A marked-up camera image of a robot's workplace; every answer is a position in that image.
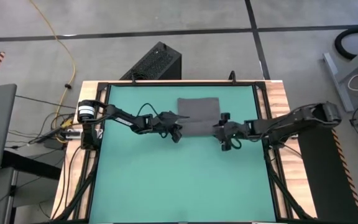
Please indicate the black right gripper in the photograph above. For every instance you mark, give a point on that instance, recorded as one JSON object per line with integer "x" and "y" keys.
{"x": 226, "y": 146}

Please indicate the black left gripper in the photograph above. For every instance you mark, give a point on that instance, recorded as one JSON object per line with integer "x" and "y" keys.
{"x": 177, "y": 137}

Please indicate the grey knitted towel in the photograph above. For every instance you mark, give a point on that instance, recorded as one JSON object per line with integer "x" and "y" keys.
{"x": 197, "y": 109}

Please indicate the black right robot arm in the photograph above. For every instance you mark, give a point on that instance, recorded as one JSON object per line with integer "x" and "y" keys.
{"x": 291, "y": 119}

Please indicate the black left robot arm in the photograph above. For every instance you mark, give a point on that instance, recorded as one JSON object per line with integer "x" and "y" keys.
{"x": 123, "y": 118}

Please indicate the teal table mat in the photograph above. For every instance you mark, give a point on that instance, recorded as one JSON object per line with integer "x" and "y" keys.
{"x": 166, "y": 180}

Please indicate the black computer tower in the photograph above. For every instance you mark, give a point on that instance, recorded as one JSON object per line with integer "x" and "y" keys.
{"x": 157, "y": 62}

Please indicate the yellow plug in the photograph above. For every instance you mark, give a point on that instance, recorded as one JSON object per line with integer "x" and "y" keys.
{"x": 67, "y": 123}

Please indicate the black power strip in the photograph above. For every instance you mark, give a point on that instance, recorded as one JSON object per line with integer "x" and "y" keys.
{"x": 50, "y": 134}

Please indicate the grey metal stand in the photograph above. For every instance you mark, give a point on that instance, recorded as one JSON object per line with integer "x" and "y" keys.
{"x": 357, "y": 63}

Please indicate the black desk beam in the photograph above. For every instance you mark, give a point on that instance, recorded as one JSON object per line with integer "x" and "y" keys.
{"x": 30, "y": 165}

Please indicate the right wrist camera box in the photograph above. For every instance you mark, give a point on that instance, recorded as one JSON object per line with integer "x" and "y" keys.
{"x": 240, "y": 130}

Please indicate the black table frame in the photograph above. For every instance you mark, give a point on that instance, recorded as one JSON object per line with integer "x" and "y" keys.
{"x": 273, "y": 186}

